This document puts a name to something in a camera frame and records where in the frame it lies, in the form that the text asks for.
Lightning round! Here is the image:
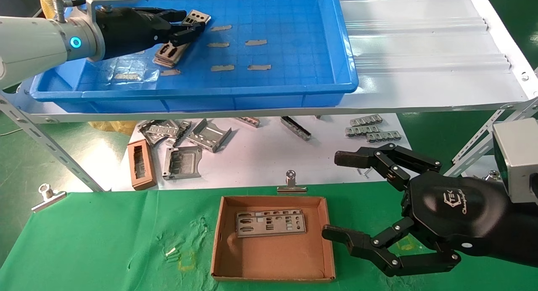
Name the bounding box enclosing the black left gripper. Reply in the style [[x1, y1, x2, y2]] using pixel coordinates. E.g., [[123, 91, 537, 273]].
[[95, 7, 206, 61]]

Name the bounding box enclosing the shallow cardboard box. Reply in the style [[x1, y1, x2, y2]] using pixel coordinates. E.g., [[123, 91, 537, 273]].
[[211, 195, 336, 282]]

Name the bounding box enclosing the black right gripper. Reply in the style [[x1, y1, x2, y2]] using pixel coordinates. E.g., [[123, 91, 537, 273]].
[[322, 143, 538, 278]]

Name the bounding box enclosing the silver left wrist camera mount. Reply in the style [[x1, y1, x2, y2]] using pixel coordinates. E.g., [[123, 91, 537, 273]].
[[69, 0, 154, 15]]

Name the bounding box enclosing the perforated steel shelf brace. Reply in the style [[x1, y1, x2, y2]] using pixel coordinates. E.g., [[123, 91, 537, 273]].
[[445, 98, 538, 178], [0, 93, 105, 192]]

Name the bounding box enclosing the blue plastic tray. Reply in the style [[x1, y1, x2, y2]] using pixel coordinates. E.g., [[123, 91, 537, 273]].
[[29, 0, 359, 114]]

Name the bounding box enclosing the silver metal IO shield plate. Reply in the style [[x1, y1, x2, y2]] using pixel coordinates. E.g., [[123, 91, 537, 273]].
[[153, 51, 179, 69], [237, 213, 307, 238], [153, 9, 211, 69], [235, 209, 302, 224]]

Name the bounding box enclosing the flat metal frame part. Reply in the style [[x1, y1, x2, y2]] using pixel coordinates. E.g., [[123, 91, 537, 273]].
[[139, 119, 182, 146]]

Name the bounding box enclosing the square metal bracket part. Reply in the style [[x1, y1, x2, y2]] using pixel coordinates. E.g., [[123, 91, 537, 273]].
[[162, 146, 203, 180]]

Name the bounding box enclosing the notched metal strip part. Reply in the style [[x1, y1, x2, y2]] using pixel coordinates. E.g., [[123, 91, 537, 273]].
[[345, 125, 380, 137], [366, 131, 402, 143], [350, 114, 383, 127]]

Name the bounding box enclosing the white paper sheet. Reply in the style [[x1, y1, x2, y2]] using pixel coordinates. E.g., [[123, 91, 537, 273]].
[[111, 114, 413, 191]]

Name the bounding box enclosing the folded metal tray bracket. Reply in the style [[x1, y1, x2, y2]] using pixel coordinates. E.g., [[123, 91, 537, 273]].
[[186, 119, 232, 153]]

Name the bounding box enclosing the dark metal bar part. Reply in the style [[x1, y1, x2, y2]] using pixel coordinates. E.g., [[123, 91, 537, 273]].
[[280, 116, 312, 141]]

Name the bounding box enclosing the brown rectangular frame part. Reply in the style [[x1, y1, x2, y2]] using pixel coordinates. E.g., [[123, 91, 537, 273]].
[[127, 140, 157, 191]]

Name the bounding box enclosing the green table cloth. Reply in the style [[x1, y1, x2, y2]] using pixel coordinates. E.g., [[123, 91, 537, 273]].
[[0, 181, 538, 291]]

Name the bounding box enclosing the narrow metal frame part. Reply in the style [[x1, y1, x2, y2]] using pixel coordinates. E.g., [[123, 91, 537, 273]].
[[166, 120, 193, 148]]

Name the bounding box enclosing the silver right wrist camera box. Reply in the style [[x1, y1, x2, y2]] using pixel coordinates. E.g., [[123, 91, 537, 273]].
[[493, 118, 538, 203]]

